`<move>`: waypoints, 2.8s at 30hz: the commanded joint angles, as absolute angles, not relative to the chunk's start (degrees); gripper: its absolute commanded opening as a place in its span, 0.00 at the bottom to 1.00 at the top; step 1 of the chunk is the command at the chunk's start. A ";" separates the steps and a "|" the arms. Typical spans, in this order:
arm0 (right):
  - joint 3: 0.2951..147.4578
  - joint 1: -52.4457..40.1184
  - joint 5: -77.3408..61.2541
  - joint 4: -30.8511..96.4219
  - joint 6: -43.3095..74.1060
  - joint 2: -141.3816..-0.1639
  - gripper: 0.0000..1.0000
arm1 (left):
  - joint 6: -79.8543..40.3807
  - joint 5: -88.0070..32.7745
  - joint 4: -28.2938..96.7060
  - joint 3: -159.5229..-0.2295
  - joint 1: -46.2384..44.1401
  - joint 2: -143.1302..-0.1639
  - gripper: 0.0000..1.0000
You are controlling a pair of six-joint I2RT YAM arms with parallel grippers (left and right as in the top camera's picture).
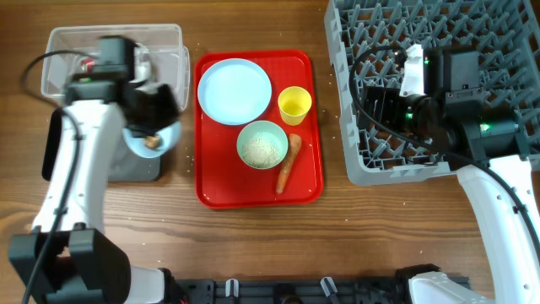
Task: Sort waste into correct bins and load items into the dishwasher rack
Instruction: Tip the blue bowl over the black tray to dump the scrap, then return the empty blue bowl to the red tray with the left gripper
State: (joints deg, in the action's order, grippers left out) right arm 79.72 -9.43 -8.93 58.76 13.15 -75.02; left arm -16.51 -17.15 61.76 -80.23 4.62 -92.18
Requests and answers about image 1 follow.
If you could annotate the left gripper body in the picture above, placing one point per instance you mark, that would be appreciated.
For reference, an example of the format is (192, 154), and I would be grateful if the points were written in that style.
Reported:
(157, 111)

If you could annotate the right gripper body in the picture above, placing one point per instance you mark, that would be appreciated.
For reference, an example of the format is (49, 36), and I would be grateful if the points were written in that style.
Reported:
(375, 108)

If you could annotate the brown food scrap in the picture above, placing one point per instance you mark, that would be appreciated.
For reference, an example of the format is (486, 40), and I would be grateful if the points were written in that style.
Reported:
(152, 141)

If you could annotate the light blue bowl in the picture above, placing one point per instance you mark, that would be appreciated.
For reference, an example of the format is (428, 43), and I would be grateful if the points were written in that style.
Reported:
(168, 138)

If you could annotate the red snack wrapper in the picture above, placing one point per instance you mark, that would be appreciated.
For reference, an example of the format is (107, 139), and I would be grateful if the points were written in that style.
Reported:
(87, 64)

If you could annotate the large light blue plate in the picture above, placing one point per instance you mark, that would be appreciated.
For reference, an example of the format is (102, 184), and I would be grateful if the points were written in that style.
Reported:
(234, 91)

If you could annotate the yellow plastic cup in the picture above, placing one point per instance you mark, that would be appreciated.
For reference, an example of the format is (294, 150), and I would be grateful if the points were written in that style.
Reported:
(294, 103)

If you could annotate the orange carrot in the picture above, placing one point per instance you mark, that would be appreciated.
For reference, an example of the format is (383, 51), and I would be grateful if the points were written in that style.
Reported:
(295, 143)

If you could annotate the mint green bowl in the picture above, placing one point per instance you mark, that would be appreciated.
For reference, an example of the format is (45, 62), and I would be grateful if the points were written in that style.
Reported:
(268, 130)

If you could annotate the white rice pile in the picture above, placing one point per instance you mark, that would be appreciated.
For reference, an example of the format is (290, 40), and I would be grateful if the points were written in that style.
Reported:
(260, 152)

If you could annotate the white tissue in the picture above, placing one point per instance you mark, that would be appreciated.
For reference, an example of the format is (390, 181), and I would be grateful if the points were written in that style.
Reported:
(143, 63)

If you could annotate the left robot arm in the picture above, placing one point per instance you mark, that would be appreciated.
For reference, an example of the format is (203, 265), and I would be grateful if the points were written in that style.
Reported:
(66, 258)

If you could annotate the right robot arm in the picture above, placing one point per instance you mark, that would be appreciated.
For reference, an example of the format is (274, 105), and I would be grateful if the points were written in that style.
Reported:
(440, 107)

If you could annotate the grey dishwasher rack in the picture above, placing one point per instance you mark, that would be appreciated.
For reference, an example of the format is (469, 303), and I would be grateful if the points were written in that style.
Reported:
(506, 35)

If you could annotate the black plastic tray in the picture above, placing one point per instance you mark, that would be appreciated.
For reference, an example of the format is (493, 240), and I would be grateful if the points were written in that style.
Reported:
(125, 167)

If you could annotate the clear plastic bin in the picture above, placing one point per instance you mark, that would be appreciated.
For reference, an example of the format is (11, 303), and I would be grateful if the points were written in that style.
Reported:
(162, 43)

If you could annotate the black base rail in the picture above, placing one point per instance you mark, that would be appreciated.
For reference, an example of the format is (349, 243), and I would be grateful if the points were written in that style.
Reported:
(376, 290)

